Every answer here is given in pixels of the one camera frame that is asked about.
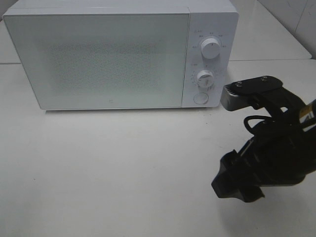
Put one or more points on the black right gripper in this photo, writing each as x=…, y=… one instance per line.
x=280, y=153

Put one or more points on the round white door button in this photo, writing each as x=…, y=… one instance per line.
x=201, y=98

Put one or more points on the white timer knob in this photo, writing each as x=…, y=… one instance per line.
x=204, y=79

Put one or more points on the white microwave door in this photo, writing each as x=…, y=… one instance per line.
x=102, y=61

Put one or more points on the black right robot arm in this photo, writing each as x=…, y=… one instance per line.
x=281, y=104

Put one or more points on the white upper power knob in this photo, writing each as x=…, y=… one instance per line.
x=210, y=47

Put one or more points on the white adjacent table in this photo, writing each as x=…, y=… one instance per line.
x=260, y=36

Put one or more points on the white microwave oven body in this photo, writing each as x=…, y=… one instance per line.
x=207, y=18

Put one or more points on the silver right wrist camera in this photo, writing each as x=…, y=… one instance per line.
x=245, y=93

